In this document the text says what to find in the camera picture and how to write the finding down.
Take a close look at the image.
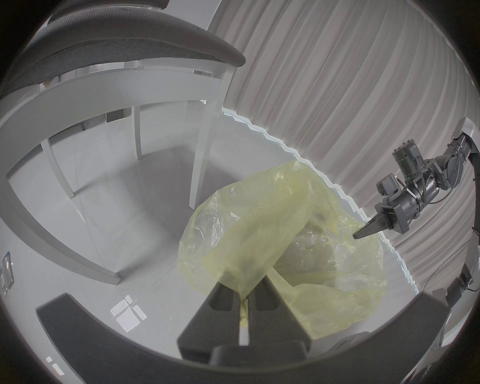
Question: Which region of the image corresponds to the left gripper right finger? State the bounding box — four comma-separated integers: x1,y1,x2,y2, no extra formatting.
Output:
247,275,314,361

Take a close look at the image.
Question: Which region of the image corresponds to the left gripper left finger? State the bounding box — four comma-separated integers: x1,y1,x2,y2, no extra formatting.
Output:
177,281,242,366

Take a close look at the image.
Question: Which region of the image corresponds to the yellow plastic bag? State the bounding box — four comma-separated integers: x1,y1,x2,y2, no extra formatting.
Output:
177,160,389,340

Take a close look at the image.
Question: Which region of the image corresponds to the white curtain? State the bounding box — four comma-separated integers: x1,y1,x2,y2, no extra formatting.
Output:
206,0,480,297

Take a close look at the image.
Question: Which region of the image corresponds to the white chair with grey seat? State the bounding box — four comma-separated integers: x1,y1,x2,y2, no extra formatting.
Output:
0,0,246,286

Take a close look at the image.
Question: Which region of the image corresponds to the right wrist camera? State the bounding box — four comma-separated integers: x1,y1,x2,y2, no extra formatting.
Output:
376,173,401,199

